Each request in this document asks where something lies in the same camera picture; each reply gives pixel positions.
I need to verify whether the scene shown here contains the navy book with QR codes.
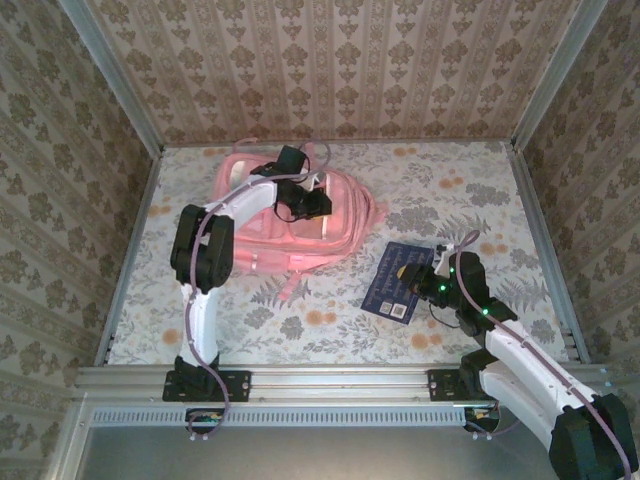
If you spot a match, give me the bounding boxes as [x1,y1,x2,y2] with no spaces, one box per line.
[360,241,436,326]

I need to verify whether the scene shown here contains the pink school backpack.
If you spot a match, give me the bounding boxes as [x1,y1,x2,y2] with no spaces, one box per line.
[212,141,390,302]

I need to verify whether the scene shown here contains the black wiring connector block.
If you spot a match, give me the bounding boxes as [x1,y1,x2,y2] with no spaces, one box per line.
[184,407,226,437]
[462,405,502,437]

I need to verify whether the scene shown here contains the floral table cover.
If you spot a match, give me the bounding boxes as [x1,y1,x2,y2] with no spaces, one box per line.
[107,139,572,367]

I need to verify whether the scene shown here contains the grey metal panel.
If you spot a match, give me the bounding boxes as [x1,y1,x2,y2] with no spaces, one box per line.
[74,389,621,480]

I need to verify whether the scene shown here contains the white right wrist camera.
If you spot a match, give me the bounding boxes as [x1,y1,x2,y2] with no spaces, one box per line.
[433,243,455,275]

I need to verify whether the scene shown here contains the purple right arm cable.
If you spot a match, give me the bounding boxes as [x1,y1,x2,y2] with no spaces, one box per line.
[449,230,632,480]

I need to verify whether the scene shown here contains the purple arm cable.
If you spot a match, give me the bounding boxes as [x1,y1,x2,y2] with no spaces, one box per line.
[449,230,632,480]
[183,141,335,444]

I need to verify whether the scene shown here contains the aluminium side rail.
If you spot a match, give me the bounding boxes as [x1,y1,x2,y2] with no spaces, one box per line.
[93,147,165,367]
[508,142,592,365]

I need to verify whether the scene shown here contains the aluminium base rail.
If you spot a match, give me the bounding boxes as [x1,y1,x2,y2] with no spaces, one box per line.
[74,363,612,404]

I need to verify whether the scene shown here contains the slotted grey cable duct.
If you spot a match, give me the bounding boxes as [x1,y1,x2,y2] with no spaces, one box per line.
[89,403,469,427]

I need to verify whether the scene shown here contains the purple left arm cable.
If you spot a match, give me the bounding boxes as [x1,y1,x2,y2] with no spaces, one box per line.
[183,141,335,444]

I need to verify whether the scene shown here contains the aluminium frame post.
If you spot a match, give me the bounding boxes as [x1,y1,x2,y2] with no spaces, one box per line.
[58,0,165,154]
[509,0,610,151]

